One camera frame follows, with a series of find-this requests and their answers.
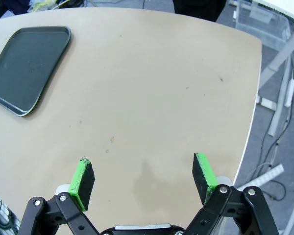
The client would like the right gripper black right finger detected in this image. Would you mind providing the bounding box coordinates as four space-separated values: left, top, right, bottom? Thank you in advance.
192 153 280 235

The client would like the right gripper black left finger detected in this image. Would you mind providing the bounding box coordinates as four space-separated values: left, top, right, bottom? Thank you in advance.
18 158 101 235

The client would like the perforated metal strip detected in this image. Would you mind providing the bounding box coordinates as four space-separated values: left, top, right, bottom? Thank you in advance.
237 164 284 191

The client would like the white power strip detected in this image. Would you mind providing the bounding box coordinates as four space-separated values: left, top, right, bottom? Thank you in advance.
284 78 294 108

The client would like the black plastic serving tray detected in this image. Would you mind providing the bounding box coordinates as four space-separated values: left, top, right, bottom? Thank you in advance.
0 25 72 118

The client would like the white side table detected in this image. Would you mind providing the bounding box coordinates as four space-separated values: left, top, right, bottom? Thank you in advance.
256 0 294 137

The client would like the clear plastic storage box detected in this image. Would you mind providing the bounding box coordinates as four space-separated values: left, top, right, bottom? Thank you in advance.
234 0 292 47

